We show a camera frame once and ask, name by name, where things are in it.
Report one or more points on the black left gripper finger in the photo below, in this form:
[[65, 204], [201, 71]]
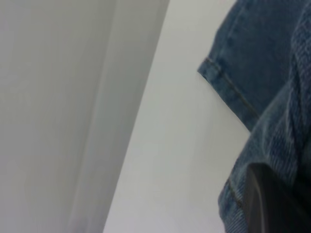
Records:
[[274, 208]]

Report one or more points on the blue denim jeans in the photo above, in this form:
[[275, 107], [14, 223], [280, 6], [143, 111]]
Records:
[[255, 60]]

